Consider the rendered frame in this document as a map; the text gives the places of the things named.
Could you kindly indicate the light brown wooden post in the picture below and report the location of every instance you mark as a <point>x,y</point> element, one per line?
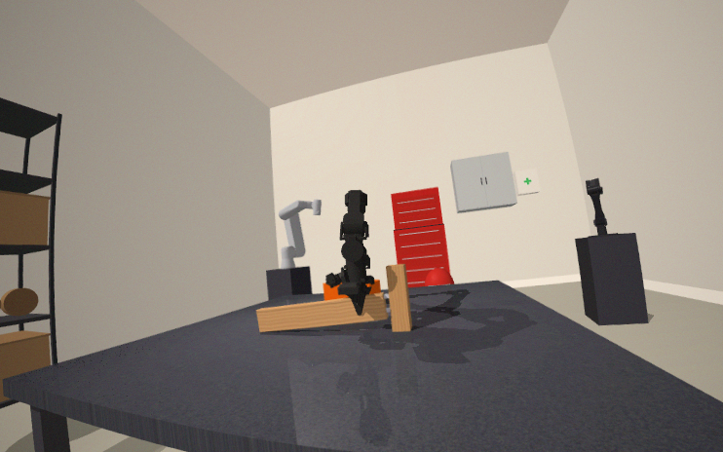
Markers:
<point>399,299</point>

